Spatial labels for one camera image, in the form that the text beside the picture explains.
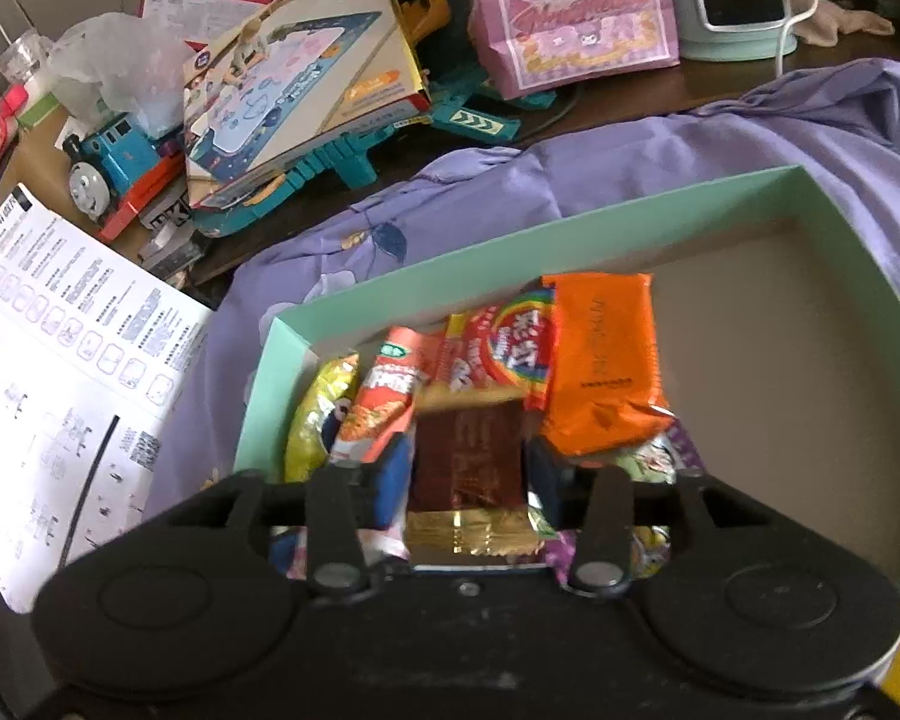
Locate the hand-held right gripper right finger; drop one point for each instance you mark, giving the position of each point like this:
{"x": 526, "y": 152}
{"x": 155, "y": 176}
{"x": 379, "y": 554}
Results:
{"x": 547, "y": 487}

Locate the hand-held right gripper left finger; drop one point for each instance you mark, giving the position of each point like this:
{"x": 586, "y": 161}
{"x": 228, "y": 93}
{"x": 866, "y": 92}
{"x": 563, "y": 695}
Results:
{"x": 386, "y": 495}

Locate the brown packet with gold ends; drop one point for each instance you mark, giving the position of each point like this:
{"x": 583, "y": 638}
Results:
{"x": 465, "y": 465}

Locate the orange packet with green label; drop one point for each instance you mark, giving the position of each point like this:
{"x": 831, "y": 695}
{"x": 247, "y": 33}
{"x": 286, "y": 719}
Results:
{"x": 379, "y": 397}

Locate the small yellow packet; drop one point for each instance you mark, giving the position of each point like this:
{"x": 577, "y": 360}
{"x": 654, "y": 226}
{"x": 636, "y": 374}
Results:
{"x": 319, "y": 412}

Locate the plain orange packet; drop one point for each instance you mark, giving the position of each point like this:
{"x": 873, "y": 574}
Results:
{"x": 607, "y": 367}

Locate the red rainbow candy packet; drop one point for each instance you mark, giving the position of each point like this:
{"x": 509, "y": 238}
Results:
{"x": 495, "y": 345}

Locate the mint green cardboard box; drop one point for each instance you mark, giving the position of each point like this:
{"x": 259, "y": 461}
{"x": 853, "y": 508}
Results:
{"x": 780, "y": 405}

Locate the teal toy track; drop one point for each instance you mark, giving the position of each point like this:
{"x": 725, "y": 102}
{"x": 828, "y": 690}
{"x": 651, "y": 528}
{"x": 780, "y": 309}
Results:
{"x": 337, "y": 157}

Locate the black white box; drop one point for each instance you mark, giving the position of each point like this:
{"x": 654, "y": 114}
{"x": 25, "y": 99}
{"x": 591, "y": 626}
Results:
{"x": 166, "y": 225}

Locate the white instruction sheet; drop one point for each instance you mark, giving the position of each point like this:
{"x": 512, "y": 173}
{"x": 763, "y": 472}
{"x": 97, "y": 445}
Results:
{"x": 60, "y": 360}

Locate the drawing board toy box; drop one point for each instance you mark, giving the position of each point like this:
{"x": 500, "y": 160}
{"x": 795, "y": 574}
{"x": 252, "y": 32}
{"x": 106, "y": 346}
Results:
{"x": 292, "y": 75}

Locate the purple floral cloth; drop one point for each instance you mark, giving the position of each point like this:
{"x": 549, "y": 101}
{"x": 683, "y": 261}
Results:
{"x": 795, "y": 135}

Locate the blue toy train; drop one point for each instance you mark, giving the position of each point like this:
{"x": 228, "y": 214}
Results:
{"x": 116, "y": 154}

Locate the pink gift bag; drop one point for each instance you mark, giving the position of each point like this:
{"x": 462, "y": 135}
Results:
{"x": 570, "y": 15}

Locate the mint green blender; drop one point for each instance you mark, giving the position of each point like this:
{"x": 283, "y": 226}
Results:
{"x": 720, "y": 41}

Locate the white plastic bag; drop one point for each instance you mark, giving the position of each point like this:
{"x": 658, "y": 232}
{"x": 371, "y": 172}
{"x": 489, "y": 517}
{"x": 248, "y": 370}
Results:
{"x": 112, "y": 60}

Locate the pink plastic object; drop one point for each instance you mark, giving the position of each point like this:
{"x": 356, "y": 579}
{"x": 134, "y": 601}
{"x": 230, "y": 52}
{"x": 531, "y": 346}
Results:
{"x": 4, "y": 109}

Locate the beige cloth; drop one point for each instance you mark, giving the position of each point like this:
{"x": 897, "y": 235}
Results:
{"x": 840, "y": 19}

